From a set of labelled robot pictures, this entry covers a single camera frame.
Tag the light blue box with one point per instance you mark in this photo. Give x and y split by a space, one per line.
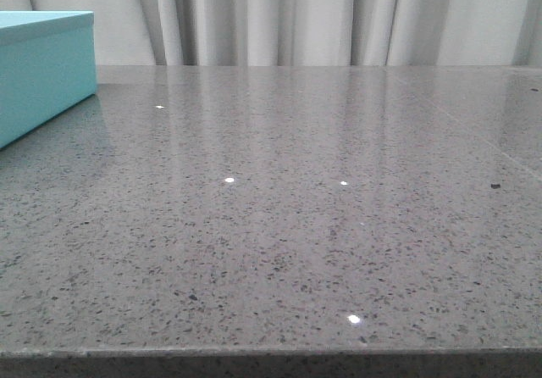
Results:
47 66

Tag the white curtain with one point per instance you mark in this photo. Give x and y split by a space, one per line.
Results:
309 32

